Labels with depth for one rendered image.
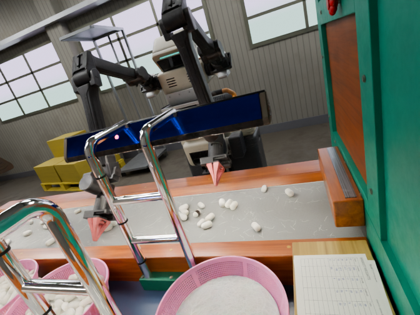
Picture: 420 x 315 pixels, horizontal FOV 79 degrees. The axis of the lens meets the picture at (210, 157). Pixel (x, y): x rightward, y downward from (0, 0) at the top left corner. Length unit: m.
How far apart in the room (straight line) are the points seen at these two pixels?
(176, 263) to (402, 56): 0.63
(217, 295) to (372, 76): 0.51
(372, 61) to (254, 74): 3.33
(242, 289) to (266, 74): 3.30
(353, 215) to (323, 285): 0.17
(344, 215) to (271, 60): 3.19
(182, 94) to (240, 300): 1.08
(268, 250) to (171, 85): 1.06
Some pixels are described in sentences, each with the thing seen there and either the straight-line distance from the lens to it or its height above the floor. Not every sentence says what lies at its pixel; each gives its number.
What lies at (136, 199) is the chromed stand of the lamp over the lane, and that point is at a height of 0.96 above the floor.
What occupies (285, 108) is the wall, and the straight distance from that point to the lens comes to 3.79.
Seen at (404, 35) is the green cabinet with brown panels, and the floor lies 1.17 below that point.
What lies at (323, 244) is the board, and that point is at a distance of 0.63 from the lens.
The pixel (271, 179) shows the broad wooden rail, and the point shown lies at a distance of 0.94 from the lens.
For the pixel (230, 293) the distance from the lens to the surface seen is 0.64.
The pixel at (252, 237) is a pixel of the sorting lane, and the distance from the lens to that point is 0.73.
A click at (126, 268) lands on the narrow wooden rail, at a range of 0.84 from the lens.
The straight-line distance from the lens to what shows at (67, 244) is 0.38.
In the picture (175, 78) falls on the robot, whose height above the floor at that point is 1.17.
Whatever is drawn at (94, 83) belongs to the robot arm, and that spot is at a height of 1.25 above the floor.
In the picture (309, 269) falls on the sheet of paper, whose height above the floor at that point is 0.78.
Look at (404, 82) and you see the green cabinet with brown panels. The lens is 0.35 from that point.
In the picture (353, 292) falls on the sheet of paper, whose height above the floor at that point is 0.78.
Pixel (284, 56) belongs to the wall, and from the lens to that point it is 3.68.
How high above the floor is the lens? 1.20
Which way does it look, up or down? 20 degrees down
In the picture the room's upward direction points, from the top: 17 degrees counter-clockwise
